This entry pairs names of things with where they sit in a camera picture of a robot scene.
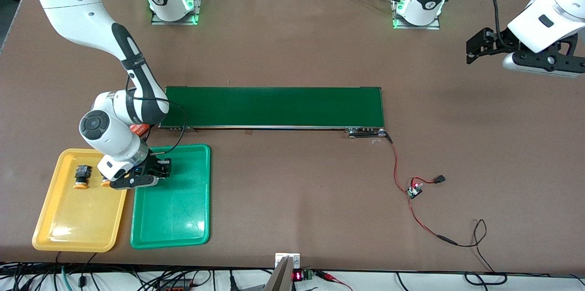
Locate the green plastic tray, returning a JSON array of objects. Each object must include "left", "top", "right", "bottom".
[{"left": 130, "top": 144, "right": 211, "bottom": 249}]

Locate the yellow plastic tray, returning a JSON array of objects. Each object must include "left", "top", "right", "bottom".
[{"left": 32, "top": 148, "right": 134, "bottom": 253}]

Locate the orange power strip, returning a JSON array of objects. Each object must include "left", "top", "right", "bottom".
[{"left": 157, "top": 279, "right": 193, "bottom": 291}]

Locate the green conveyor belt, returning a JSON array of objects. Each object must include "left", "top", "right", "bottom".
[{"left": 158, "top": 86, "right": 389, "bottom": 138}]

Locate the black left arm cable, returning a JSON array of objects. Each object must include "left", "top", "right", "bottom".
[{"left": 492, "top": 0, "right": 517, "bottom": 49}]

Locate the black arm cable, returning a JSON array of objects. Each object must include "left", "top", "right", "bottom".
[
  {"left": 125, "top": 74, "right": 187, "bottom": 154},
  {"left": 492, "top": 0, "right": 517, "bottom": 49}
]

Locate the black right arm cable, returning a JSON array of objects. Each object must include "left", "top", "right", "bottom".
[{"left": 125, "top": 74, "right": 187, "bottom": 154}]

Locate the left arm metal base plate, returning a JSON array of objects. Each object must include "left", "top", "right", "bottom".
[{"left": 392, "top": 0, "right": 441, "bottom": 30}]

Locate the red and black power cable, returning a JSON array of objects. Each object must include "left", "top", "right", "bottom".
[{"left": 385, "top": 131, "right": 508, "bottom": 285}]

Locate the teal cable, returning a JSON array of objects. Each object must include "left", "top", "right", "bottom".
[{"left": 61, "top": 264, "right": 74, "bottom": 291}]

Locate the grey metal camera mount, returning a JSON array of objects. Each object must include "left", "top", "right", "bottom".
[{"left": 264, "top": 253, "right": 301, "bottom": 291}]

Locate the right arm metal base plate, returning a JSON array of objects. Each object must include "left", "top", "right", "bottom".
[{"left": 151, "top": 0, "right": 204, "bottom": 25}]

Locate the red clip lead cable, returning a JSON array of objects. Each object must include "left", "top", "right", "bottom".
[{"left": 314, "top": 271, "right": 353, "bottom": 291}]

